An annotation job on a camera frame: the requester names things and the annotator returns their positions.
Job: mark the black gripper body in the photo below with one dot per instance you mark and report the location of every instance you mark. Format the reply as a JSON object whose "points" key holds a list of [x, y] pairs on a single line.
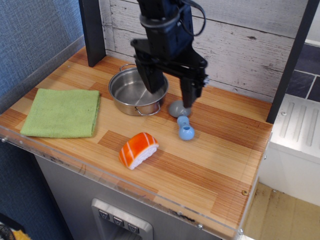
{"points": [[170, 50]]}

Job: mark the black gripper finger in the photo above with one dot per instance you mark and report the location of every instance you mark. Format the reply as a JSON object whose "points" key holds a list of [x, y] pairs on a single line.
{"points": [[151, 76], [191, 89]]}

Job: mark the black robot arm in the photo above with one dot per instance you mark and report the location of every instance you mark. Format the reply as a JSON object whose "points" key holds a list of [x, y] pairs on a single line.
{"points": [[163, 13]]}

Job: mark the green cloth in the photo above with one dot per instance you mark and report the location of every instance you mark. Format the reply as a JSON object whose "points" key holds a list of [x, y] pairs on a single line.
{"points": [[62, 114]]}

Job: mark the small steel pot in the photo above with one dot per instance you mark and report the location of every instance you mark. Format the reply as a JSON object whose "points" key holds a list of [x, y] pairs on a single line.
{"points": [[130, 94]]}

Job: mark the toy salmon sushi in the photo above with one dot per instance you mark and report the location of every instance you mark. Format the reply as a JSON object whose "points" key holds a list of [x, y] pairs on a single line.
{"points": [[137, 149]]}

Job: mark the clear acrylic edge strip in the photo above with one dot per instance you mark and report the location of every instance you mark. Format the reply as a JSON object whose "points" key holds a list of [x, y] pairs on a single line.
{"points": [[75, 183]]}

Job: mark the white ribbed side counter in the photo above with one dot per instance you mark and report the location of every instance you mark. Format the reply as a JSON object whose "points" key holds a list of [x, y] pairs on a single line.
{"points": [[291, 161]]}

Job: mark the silver dispenser panel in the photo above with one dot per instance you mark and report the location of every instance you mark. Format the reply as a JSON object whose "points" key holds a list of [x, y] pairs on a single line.
{"points": [[114, 223]]}

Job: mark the yellow object at corner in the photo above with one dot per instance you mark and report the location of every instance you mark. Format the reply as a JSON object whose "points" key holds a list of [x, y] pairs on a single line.
{"points": [[20, 235]]}

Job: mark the left black frame post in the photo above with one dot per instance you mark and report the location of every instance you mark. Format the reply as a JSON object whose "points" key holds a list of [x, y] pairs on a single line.
{"points": [[92, 30]]}

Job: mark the black frame post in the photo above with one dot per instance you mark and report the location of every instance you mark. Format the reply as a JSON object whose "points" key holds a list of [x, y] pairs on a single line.
{"points": [[92, 30], [299, 41]]}

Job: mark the right black frame post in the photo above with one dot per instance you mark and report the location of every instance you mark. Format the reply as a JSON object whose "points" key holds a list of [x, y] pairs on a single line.
{"points": [[299, 41]]}

